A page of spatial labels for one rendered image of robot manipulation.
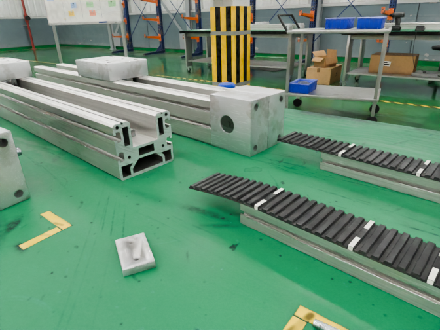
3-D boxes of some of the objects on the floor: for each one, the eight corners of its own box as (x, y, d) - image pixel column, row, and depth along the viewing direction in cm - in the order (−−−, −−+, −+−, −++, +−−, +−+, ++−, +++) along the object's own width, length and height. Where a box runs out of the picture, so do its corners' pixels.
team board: (52, 82, 598) (23, -44, 518) (71, 77, 641) (48, -39, 562) (124, 85, 554) (105, -53, 474) (139, 80, 597) (124, -47, 517)
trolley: (378, 112, 360) (396, 10, 318) (376, 127, 315) (396, 10, 274) (286, 105, 402) (291, 14, 361) (272, 116, 357) (276, 14, 316)
